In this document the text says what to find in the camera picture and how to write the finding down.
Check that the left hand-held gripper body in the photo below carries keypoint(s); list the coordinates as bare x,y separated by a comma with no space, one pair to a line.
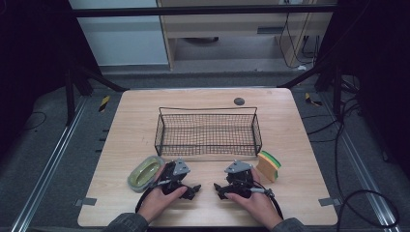
179,169

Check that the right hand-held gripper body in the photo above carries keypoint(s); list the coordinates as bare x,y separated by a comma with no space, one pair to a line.
239,175

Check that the yellow green layered sponge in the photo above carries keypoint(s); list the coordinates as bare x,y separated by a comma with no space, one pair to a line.
267,167

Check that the green oval dish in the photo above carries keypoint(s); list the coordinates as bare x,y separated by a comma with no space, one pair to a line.
143,174

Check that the person's left hand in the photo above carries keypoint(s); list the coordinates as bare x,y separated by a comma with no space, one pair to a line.
158,203

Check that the person's right hand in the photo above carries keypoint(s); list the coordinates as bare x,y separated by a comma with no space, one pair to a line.
256,206

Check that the grey round table grommet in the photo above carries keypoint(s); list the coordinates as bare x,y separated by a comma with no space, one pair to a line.
239,101

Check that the grey tape strip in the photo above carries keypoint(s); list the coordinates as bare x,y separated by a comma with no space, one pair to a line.
85,202
329,202

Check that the yellow black striped tape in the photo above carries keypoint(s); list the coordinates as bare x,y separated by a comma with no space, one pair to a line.
104,103
312,100

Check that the black metal stand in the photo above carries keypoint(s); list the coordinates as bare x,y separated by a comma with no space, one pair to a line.
336,93
69,96

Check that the white cabinet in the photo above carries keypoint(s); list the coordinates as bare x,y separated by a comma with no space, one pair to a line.
122,42

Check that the dark curtain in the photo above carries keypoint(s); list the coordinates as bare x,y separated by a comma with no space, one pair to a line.
380,64
35,58

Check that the metal floor rail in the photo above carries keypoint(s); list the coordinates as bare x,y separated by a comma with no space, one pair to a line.
48,174
364,180

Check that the black horizontal frame bar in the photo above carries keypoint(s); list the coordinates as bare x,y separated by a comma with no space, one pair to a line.
193,11

